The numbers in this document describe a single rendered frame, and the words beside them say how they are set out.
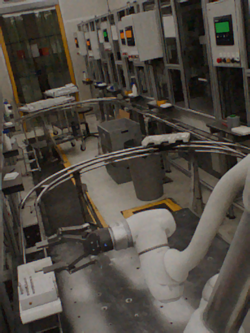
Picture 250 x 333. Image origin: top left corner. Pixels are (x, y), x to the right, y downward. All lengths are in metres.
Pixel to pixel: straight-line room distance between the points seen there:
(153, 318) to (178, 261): 0.49
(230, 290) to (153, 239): 0.34
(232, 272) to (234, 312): 0.12
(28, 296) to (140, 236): 0.48
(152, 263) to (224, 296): 0.29
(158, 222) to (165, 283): 0.19
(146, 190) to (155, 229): 3.09
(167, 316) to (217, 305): 0.60
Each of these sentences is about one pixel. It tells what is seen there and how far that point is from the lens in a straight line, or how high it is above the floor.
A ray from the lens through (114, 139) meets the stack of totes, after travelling 4.95.
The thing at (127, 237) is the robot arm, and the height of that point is 1.13.
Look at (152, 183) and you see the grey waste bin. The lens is 4.39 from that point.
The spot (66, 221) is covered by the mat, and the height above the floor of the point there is 0.01.
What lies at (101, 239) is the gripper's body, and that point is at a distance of 1.32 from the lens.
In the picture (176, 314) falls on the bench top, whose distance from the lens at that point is 1.72.
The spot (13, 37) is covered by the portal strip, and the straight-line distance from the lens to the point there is 9.50.
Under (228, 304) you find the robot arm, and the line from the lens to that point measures 1.11.
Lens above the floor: 1.73
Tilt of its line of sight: 18 degrees down
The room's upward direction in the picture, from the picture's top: 11 degrees counter-clockwise
